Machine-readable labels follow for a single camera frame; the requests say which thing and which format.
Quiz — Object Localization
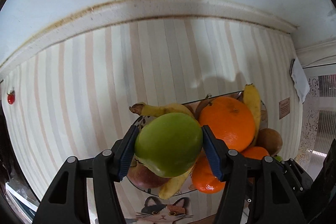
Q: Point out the large yellow banana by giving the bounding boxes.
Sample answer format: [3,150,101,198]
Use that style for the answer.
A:
[159,166,196,200]

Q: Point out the green apple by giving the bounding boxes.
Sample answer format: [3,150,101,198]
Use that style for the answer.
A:
[273,155,283,162]
[135,113,203,178]

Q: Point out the small yellow banana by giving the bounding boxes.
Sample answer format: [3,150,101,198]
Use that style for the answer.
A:
[129,102,194,118]

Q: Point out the small orange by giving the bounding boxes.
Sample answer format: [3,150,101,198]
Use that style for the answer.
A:
[191,156,226,194]

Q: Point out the red apple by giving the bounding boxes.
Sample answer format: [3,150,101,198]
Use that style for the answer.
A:
[127,164,169,189]

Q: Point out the large orange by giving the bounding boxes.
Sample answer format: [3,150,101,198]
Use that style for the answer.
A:
[198,97,255,152]

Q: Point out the patterned ceramic plate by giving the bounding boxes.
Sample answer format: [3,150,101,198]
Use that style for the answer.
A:
[127,85,267,199]

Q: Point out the striped table mat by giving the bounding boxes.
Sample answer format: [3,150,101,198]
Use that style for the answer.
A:
[1,18,302,223]

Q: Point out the white tissue paper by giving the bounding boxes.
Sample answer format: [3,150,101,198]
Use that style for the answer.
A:
[291,58,310,103]

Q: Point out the red cherry tomato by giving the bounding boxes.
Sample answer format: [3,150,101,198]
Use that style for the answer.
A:
[7,90,15,105]

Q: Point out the black smartphone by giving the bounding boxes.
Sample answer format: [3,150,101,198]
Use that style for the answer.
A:
[289,59,295,76]

